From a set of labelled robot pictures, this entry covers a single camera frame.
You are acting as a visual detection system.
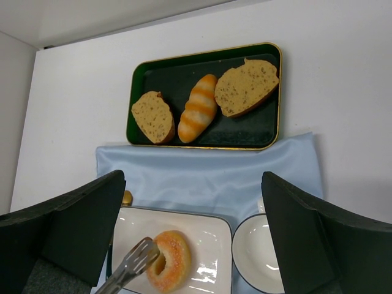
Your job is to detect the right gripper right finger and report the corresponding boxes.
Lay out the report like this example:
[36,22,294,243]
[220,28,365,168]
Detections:
[261,171,391,293]

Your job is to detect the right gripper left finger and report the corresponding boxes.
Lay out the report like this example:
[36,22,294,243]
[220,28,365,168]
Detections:
[1,170,126,293]

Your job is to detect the silver metal tongs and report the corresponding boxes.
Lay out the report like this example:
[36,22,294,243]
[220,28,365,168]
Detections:
[96,237,160,294]

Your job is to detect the sugared orange donut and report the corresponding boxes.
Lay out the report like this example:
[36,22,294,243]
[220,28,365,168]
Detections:
[146,230,192,293]

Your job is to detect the left bread slice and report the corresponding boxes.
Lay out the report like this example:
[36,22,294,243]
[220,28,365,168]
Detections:
[131,91,175,145]

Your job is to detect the bread slice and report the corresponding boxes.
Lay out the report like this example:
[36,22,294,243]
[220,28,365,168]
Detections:
[214,58,279,118]
[131,91,175,145]

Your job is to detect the right bread slice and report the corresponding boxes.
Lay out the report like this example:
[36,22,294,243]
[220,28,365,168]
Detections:
[214,58,279,118]

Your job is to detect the striped bread roll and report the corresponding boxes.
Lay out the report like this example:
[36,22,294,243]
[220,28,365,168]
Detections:
[178,74,217,143]

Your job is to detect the white rectangular plate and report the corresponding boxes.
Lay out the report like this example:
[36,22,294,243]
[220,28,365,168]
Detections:
[105,206,232,293]

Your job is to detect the light blue cloth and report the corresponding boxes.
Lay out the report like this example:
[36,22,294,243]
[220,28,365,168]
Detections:
[96,133,323,293]

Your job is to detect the white bowl with handles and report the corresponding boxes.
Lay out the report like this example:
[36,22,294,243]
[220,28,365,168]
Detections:
[232,198,284,293]

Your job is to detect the gold spoon green handle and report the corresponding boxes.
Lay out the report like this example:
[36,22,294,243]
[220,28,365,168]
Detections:
[122,190,133,206]

